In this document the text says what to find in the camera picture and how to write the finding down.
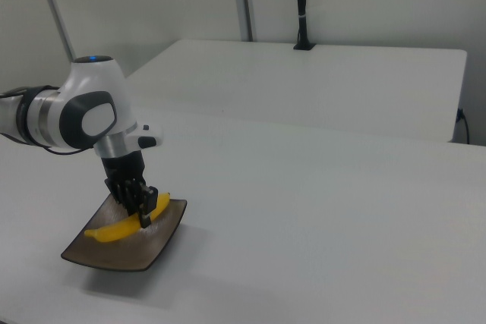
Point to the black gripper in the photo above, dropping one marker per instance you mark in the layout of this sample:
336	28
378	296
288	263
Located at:
123	168

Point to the yellow banana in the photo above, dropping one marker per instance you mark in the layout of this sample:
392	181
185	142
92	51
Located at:
114	231

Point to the square brown ceramic plate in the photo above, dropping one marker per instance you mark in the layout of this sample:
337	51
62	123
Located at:
125	253

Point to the white side table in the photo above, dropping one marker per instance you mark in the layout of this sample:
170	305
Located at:
303	85

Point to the black camera stand with clamp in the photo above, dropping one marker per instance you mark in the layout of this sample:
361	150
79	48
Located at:
302	5

